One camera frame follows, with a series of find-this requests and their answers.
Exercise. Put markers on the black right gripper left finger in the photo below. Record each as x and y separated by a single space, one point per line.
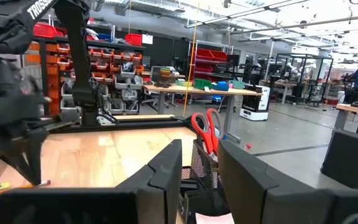
157 186

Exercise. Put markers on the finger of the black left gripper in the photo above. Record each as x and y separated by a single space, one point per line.
31 155

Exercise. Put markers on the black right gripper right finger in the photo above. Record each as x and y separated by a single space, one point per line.
253 199

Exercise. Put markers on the pink sticky note pad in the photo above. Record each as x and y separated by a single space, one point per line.
213 219

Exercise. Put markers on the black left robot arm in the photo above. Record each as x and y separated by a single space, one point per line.
76 62

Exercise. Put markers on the black mesh desk organizer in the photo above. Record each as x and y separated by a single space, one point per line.
204 202

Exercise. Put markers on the wooden workbench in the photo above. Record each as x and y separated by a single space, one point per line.
197 91

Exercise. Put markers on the green tray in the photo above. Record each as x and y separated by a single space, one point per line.
202 84

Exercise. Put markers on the shelf rack with bins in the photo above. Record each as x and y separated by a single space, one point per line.
110 62

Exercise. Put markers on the teal tray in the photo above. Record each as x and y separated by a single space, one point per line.
236 84

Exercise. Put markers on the small blue tray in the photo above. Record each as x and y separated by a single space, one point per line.
221 86

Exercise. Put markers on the wooden side table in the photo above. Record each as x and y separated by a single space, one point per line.
350 109

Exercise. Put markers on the red bin rack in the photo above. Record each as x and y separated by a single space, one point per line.
210 56

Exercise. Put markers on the red storage bin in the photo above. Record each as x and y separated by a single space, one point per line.
134 39

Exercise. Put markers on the white sign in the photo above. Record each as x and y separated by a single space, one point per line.
147 39

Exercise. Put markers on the black cell frame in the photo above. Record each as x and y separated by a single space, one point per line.
303 55

